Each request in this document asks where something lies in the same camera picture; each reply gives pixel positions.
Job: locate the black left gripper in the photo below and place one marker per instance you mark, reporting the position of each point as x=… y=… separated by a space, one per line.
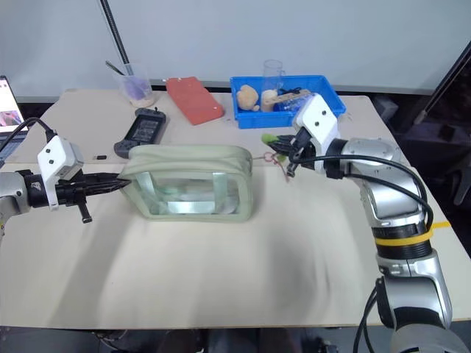
x=71 y=191

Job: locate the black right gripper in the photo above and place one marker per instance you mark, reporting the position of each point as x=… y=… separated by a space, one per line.
x=303 y=143

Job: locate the green transparent zip pouch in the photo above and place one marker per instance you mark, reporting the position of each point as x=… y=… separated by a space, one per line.
x=191 y=184

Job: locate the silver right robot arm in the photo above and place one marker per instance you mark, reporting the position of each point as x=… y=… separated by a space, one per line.
x=397 y=206

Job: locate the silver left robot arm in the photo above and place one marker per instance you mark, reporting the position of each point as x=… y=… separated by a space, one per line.
x=14 y=191

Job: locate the small black dongle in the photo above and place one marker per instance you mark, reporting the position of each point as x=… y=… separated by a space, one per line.
x=100 y=157

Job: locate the blue plastic bin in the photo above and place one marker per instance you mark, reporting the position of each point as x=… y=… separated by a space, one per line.
x=257 y=119

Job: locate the cream white block toy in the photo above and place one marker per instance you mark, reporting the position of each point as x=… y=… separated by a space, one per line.
x=268 y=100

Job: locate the light wooden piece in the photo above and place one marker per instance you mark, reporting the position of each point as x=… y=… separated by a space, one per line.
x=290 y=97

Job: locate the yellow sponge lump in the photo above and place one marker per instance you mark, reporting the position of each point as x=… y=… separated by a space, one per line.
x=247 y=97

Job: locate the black handheld controller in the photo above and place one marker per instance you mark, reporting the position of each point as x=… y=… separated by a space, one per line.
x=145 y=130

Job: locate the clear plastic measuring cup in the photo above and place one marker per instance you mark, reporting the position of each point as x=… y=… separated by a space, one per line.
x=273 y=75

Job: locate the purple item in beaker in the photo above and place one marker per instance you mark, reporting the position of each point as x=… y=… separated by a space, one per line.
x=134 y=88

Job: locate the clear plastic beaker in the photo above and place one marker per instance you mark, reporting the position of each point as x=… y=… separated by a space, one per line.
x=136 y=88

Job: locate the dark tweezers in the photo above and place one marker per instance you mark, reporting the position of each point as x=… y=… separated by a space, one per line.
x=115 y=68

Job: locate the laptop with lit screen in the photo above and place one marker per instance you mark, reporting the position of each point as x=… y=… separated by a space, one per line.
x=9 y=110

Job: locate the beige table cloth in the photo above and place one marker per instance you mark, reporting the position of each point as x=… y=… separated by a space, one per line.
x=221 y=264

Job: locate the black flexible rod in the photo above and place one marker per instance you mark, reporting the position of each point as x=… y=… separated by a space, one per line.
x=116 y=33

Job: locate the dark chair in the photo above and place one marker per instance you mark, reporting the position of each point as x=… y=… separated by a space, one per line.
x=434 y=147

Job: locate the black slanted pole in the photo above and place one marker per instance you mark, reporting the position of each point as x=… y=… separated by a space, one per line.
x=445 y=81

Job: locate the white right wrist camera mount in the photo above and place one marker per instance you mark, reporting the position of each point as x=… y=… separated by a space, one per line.
x=320 y=121

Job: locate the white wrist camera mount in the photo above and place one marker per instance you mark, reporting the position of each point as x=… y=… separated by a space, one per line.
x=55 y=156
x=320 y=121

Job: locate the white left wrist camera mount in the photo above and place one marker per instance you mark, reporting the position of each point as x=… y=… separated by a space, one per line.
x=55 y=156

